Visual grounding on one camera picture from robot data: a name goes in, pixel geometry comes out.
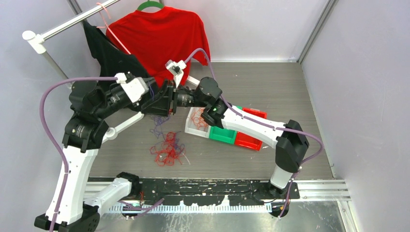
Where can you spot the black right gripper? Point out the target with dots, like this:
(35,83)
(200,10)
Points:
(175,94)

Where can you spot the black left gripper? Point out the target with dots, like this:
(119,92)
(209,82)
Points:
(135,104)

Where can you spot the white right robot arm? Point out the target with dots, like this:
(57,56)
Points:
(288,139)

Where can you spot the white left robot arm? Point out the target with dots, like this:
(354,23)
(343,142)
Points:
(93,99)

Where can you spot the white plastic bin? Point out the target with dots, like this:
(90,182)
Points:
(195,124)

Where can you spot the red t-shirt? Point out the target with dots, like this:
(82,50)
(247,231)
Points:
(155,38)

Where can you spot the black t-shirt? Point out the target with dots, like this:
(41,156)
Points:
(111,59)

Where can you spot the green plastic bin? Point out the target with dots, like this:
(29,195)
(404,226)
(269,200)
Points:
(222,135)

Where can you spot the red plastic bin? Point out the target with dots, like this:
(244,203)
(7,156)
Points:
(246,141)

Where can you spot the green clothes hanger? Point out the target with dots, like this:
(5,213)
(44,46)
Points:
(150,3)

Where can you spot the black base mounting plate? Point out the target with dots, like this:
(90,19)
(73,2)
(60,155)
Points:
(210,192)

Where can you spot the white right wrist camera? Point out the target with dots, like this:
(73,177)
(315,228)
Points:
(177,70)

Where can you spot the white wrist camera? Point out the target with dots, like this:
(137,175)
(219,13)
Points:
(177,70)
(134,87)

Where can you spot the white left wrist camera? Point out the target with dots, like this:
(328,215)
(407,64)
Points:
(134,87)

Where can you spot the white slotted cable duct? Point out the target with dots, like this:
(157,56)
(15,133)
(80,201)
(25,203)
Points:
(223,208)

